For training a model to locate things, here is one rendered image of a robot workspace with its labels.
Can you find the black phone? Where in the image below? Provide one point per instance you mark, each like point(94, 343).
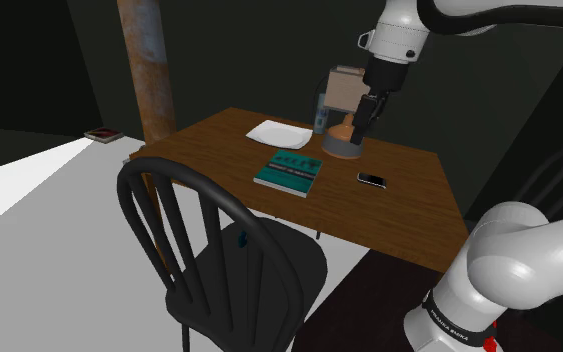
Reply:
point(371, 180)

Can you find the orange and grey vase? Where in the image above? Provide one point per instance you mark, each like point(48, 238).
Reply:
point(340, 144)

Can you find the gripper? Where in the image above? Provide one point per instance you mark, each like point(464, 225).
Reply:
point(386, 73)

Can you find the white square plate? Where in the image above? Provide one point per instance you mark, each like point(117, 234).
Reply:
point(279, 134)

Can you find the blue bottle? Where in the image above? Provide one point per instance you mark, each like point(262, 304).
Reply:
point(320, 117)

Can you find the rusty metal pillar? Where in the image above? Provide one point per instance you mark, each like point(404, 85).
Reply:
point(147, 68)

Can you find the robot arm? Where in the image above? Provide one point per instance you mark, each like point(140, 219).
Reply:
point(510, 263)

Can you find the brown wooden table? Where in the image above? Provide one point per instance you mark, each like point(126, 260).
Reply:
point(383, 214)

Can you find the teal book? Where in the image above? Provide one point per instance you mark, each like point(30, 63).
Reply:
point(289, 171)

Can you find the tan box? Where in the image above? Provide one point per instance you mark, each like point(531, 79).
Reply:
point(344, 90)

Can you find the red flat book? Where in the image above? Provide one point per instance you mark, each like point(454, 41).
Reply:
point(104, 134)

